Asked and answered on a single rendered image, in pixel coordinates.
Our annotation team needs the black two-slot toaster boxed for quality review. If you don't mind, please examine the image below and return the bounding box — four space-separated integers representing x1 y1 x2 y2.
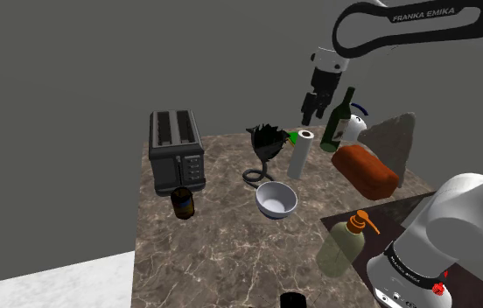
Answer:
148 109 207 198

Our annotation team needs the brown glass jar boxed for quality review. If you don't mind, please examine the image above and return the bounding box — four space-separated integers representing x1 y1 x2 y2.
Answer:
170 185 196 221

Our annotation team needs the brown bread loaf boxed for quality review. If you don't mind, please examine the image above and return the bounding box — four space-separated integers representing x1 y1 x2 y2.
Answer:
331 143 401 202

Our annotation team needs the green wine bottle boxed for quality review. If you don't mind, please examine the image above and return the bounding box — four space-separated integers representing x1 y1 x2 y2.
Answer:
319 86 356 154

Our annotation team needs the grey wedge-shaped stone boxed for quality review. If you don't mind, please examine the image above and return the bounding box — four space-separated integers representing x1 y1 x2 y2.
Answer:
356 112 417 189

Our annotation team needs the black round object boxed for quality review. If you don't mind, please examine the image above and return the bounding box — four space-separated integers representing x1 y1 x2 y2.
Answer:
279 291 308 308

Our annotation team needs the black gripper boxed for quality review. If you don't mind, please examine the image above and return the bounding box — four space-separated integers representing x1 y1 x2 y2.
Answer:
300 66 343 127

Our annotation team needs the white paper towel roll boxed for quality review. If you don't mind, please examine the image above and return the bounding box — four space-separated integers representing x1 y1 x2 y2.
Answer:
286 129 316 180

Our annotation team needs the white kettle with blue handle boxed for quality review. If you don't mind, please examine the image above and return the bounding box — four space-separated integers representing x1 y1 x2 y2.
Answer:
343 101 370 144

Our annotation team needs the green soap dispenser orange pump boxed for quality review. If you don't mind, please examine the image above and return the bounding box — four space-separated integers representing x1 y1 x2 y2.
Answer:
314 209 382 279

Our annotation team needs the black spiky plant holder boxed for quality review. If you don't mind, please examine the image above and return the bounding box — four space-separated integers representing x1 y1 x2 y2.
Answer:
241 123 292 188

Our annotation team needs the white bowl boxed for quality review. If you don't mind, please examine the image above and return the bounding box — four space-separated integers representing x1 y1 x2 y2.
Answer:
255 180 299 221

